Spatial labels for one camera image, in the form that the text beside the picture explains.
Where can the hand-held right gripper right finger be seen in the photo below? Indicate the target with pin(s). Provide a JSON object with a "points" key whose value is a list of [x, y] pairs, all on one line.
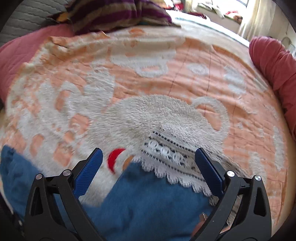
{"points": [[209, 171]]}

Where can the orange and white fleece blanket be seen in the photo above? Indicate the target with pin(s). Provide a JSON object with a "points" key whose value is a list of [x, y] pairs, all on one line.
{"points": [[185, 81]]}

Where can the pink quilted pillow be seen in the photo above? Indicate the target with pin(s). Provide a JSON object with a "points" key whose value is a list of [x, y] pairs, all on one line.
{"points": [[277, 67], [23, 51]]}

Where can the purple striped cloth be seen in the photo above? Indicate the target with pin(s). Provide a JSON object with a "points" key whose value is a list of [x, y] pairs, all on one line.
{"points": [[104, 16]]}

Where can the pile of colourful clothes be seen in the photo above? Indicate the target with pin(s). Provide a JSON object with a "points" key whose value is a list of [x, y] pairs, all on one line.
{"points": [[208, 8]]}

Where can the cream curtain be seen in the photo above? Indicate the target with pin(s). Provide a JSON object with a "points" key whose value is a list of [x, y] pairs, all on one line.
{"points": [[256, 18]]}

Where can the blue pants with lace trim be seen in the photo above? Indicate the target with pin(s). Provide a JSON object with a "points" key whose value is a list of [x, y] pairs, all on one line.
{"points": [[143, 199]]}

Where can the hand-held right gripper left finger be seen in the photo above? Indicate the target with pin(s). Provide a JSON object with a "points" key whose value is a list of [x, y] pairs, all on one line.
{"points": [[89, 171]]}

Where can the white bed sheet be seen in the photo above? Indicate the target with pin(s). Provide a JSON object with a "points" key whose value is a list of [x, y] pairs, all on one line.
{"points": [[208, 30]]}

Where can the grey quilted pillow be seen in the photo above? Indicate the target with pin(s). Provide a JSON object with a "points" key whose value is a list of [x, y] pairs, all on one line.
{"points": [[23, 16]]}

